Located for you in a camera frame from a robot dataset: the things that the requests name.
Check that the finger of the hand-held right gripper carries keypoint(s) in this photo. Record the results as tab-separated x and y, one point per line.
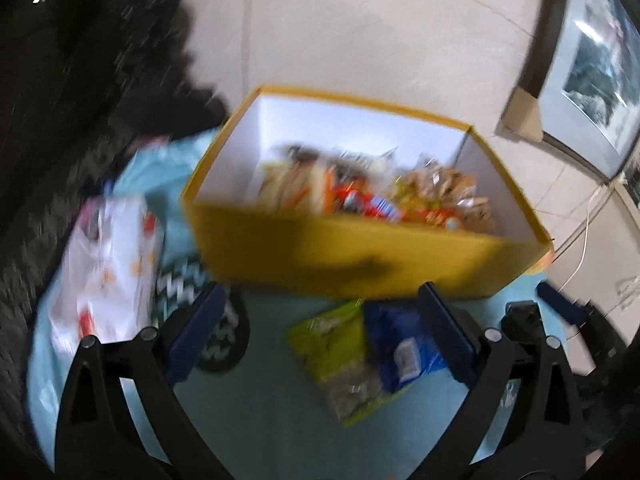
520	317
557	304

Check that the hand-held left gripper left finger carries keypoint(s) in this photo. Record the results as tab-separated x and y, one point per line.
197	325

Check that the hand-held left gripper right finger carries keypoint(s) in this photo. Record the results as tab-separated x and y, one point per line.
445	330

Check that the blue chip bag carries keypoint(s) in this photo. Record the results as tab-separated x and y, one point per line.
395	335

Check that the green snack bag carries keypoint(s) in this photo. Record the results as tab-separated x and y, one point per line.
340	360

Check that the yellow cardboard box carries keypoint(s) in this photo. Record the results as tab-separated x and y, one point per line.
300	260

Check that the clear bread packet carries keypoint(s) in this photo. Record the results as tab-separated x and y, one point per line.
445	187

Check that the red orange biscuit packet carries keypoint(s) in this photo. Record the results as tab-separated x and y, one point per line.
357	201

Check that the orange white snack bag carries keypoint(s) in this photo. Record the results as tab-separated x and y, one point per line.
295	185

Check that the black white zigzag pouch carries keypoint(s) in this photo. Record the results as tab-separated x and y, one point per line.
222	332

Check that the light blue round mat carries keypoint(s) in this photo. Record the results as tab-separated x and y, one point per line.
260	410

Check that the white red-print snack bag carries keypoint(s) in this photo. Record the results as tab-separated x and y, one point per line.
105	270

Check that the framed picture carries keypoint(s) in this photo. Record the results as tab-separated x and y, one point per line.
631	180

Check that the cardboard corner protector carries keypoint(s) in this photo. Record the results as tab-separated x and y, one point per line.
522	115

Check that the framed blue painting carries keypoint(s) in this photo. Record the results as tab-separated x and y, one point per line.
590	75

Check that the black carved wooden furniture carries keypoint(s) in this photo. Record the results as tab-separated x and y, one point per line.
75	85

